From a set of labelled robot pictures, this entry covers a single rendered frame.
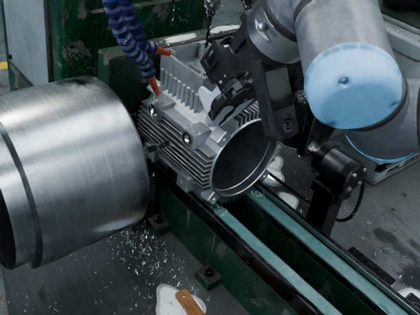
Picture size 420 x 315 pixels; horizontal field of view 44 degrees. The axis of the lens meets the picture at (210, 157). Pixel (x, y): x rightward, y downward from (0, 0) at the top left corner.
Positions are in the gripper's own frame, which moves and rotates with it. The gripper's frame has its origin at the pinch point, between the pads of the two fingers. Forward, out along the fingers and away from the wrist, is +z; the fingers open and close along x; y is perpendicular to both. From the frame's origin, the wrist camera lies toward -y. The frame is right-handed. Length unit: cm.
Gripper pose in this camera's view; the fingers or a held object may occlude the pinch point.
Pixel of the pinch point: (215, 125)
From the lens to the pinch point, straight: 83.4
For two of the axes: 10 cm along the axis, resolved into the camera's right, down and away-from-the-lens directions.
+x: -7.7, 2.9, -5.7
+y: -4.8, -8.5, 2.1
